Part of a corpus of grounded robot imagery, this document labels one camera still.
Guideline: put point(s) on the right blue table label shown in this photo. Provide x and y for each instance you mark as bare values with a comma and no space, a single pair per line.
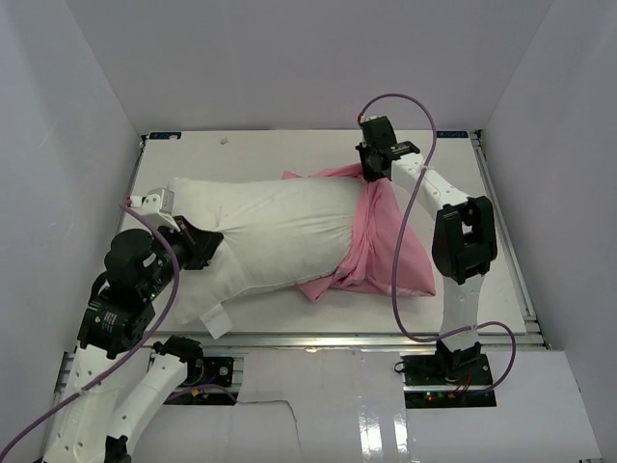
452,134

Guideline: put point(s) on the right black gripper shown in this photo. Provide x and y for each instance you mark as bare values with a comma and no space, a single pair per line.
372,175

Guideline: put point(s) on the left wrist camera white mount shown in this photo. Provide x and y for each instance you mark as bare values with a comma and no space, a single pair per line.
156,207

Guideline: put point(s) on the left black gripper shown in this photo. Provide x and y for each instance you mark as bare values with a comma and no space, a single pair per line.
198,242

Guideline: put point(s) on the left blue table label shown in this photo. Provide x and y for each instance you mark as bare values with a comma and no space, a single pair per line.
164,135

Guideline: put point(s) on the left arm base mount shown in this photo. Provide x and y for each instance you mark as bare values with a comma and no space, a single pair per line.
208,379

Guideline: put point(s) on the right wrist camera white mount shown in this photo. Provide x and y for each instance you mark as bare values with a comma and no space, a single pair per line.
363,119

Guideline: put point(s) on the blue table label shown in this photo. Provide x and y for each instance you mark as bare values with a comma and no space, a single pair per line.
452,134
164,135

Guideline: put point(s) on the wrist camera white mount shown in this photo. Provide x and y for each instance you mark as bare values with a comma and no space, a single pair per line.
363,119
156,207

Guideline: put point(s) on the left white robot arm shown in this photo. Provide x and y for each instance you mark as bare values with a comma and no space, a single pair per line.
99,426

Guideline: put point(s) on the pink floral pillowcase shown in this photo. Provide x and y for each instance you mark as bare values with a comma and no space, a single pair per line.
367,268

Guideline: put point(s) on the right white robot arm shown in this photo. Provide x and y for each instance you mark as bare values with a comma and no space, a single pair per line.
464,237

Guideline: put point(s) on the aluminium table front rail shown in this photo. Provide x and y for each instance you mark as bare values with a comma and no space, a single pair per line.
369,341

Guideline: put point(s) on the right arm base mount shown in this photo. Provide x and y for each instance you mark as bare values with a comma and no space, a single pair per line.
427,386

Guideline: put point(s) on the white pillow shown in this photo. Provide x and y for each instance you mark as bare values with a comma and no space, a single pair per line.
276,233

